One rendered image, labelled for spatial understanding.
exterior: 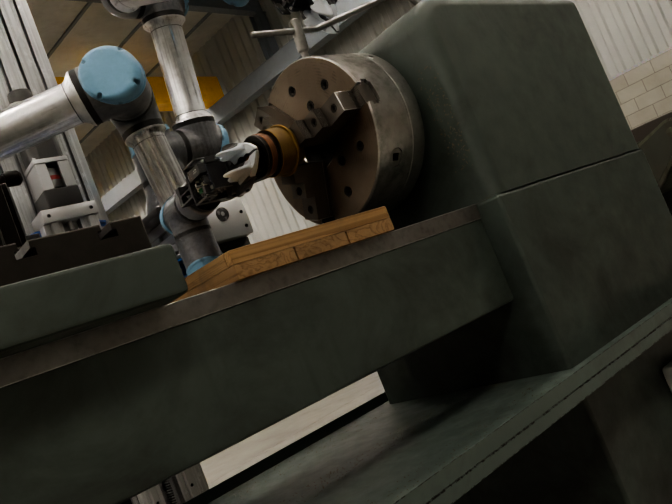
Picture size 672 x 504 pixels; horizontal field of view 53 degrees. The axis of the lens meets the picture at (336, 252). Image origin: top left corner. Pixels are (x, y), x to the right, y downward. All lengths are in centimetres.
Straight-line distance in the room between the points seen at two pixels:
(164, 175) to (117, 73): 24
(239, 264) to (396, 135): 44
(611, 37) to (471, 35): 1017
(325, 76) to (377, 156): 18
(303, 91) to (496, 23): 42
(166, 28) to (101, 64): 55
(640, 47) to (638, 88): 59
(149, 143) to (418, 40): 61
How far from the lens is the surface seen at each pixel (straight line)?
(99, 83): 141
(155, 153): 152
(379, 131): 117
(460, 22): 136
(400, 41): 133
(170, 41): 194
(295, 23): 136
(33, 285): 73
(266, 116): 132
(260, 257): 90
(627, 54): 1145
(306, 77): 128
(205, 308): 85
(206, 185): 120
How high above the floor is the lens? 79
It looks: 4 degrees up
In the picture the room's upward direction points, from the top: 22 degrees counter-clockwise
